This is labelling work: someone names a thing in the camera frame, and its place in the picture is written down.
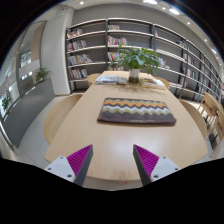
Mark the white cover book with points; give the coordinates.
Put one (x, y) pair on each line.
(110, 80)

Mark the group of ceiling lights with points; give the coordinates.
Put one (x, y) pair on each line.
(174, 11)

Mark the green potted plant white pot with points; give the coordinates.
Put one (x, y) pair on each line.
(135, 75)

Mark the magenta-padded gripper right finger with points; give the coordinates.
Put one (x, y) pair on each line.
(161, 166)

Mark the round-backed light wood chair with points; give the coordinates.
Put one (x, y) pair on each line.
(165, 82)
(92, 78)
(60, 115)
(195, 116)

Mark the grey bookshelf unit with books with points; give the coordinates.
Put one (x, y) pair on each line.
(90, 50)

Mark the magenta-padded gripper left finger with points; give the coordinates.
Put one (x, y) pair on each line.
(63, 166)

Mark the yellow cover book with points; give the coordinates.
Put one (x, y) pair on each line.
(151, 83)

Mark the small leafy floor plant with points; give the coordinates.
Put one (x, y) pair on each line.
(41, 74)

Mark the zigzag striped grey-backed towel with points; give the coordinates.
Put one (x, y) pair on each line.
(136, 111)

